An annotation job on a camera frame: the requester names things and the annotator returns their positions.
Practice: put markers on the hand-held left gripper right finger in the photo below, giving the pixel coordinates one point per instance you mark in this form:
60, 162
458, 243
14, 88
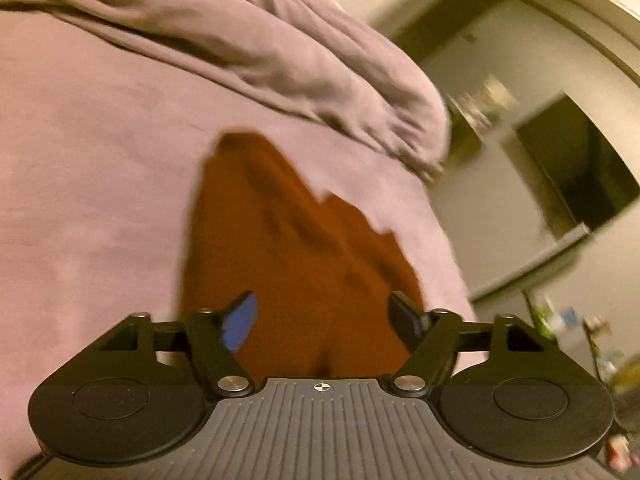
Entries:
407, 320

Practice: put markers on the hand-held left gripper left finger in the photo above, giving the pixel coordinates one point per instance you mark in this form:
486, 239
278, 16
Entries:
240, 325

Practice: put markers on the rust orange shirt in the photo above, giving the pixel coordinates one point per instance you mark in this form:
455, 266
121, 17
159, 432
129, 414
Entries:
280, 240

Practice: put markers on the yellow side table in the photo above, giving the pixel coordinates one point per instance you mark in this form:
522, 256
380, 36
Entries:
470, 125

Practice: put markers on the purple bed sheet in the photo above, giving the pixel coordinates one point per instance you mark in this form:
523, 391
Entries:
90, 185

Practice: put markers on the purple duvet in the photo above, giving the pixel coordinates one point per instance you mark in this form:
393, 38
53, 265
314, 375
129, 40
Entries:
225, 30

